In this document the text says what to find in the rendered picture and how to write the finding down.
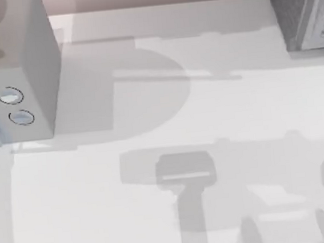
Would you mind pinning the small microwave knob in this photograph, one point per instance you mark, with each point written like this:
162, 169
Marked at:
21, 117

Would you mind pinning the large microwave knob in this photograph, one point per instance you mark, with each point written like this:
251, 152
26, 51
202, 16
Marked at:
9, 96

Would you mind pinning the pale microwave oven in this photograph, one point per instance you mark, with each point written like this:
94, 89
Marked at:
32, 82

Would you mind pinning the grey cabinet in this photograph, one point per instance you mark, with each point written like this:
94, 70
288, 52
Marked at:
303, 7

